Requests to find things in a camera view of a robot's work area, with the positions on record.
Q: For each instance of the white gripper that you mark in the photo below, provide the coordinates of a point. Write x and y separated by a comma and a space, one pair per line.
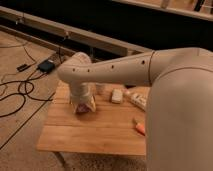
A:
82, 94

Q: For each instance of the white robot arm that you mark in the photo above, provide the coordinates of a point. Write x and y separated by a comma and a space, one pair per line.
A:
179, 108

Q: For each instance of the white sponge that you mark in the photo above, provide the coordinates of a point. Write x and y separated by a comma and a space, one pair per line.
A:
117, 96

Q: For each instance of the purple bowl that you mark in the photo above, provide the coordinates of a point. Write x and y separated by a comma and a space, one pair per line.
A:
82, 108

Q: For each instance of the clear plastic cup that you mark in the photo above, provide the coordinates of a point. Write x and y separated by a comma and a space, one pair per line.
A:
100, 88

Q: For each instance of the black power adapter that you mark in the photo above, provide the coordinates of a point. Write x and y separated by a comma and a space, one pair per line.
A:
46, 66

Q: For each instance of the wooden table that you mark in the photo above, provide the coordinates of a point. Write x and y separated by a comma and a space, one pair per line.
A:
108, 130

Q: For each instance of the white rectangular box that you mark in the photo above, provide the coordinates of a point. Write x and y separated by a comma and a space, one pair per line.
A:
136, 99

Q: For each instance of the small black device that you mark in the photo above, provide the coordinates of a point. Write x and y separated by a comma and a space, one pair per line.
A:
22, 67

